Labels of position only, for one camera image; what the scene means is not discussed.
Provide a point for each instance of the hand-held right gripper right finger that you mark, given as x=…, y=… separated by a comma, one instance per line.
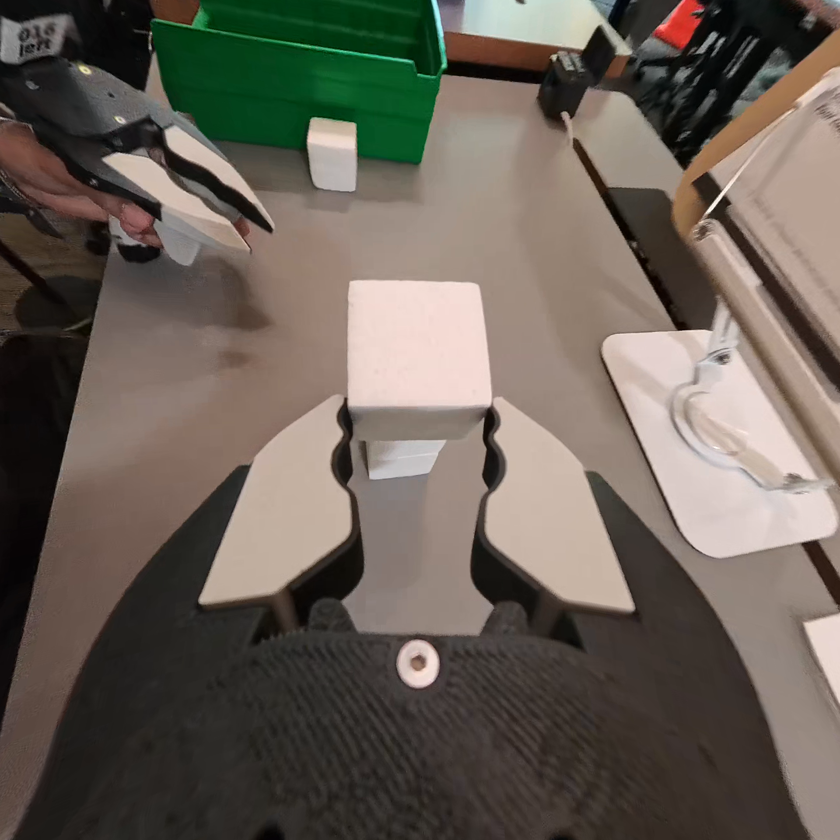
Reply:
x=551, y=518

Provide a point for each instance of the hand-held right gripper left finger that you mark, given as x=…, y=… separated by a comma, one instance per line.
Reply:
x=282, y=512

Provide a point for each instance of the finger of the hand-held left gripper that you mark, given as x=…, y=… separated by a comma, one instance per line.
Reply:
x=210, y=167
x=164, y=190

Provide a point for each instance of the white foam cube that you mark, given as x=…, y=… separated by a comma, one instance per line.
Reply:
x=420, y=341
x=331, y=154
x=400, y=459

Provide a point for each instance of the person's left hand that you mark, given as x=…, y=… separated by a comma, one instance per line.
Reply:
x=46, y=170

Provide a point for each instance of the green plastic bin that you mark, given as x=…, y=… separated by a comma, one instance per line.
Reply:
x=295, y=85

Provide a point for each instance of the white document stand with sheet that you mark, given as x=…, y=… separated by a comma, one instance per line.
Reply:
x=656, y=407

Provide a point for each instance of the laminated paper sheet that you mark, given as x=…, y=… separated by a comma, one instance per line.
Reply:
x=823, y=656

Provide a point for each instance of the brown-edged table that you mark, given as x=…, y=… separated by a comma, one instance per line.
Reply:
x=512, y=26

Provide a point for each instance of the black power adapter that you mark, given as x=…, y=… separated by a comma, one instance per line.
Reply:
x=564, y=82

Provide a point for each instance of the orange cone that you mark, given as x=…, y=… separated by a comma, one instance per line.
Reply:
x=679, y=19

